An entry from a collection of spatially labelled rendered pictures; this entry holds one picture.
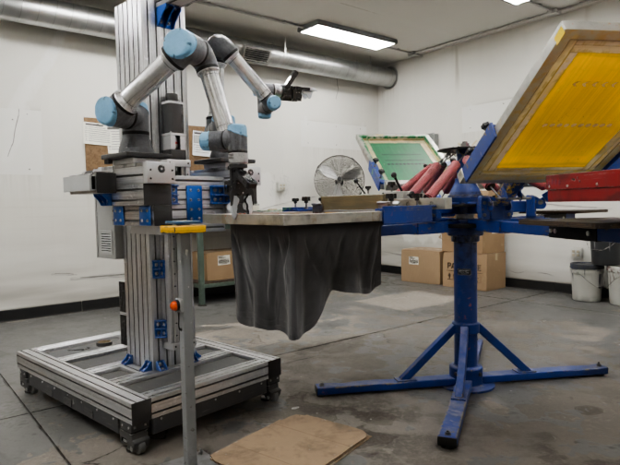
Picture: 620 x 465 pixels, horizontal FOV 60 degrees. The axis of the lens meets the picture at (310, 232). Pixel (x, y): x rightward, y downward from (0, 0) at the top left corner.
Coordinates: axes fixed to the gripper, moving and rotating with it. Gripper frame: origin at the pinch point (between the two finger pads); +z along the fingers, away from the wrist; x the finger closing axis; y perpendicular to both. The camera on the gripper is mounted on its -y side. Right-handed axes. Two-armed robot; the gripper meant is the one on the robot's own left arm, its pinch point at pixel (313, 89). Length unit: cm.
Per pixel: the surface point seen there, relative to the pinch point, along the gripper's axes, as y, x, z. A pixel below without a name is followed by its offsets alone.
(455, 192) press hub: 53, 56, 61
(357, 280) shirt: 82, 107, -24
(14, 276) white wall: 164, -259, -182
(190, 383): 121, 97, -89
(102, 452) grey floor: 160, 69, -120
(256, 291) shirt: 88, 92, -62
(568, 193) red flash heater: 41, 167, 17
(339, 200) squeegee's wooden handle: 55, 70, -16
